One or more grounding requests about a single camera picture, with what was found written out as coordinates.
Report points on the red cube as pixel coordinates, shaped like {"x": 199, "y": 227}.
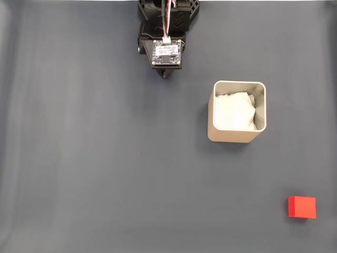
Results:
{"x": 302, "y": 208}

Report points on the beige square box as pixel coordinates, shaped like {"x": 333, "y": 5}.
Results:
{"x": 229, "y": 137}

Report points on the white crumpled tissue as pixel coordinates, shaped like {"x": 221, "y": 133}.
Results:
{"x": 234, "y": 113}

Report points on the camera circuit board on mount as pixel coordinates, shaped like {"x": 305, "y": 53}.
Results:
{"x": 167, "y": 51}

